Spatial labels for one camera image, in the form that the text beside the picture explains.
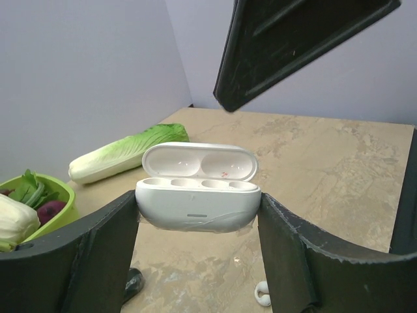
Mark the napa cabbage on table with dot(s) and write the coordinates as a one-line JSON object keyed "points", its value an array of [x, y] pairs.
{"points": [[124, 154]]}

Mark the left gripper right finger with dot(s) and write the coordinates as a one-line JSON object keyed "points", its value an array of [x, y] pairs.
{"points": [[310, 270]]}

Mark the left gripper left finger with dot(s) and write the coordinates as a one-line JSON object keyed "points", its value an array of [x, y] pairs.
{"points": [[81, 267]]}

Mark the black earbud case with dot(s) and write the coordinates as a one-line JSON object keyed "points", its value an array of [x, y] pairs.
{"points": [[134, 284]]}

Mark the white earbud left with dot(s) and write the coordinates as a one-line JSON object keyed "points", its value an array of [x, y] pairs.
{"points": [[261, 294]]}

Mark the purple beet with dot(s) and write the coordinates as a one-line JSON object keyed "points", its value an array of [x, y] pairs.
{"points": [[50, 209]]}

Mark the white earbud charging case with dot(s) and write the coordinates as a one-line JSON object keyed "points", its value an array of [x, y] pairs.
{"points": [[198, 187]]}

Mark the dark green spinach leaves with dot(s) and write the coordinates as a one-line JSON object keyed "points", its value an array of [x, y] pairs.
{"points": [[32, 192]]}

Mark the green plastic vegetable tray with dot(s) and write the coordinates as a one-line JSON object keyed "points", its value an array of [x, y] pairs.
{"points": [[67, 215]]}

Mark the yellow leaf cabbage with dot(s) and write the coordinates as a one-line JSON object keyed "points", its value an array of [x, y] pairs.
{"points": [[18, 222]]}

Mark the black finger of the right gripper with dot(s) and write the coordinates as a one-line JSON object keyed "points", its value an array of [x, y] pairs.
{"points": [[267, 41]]}

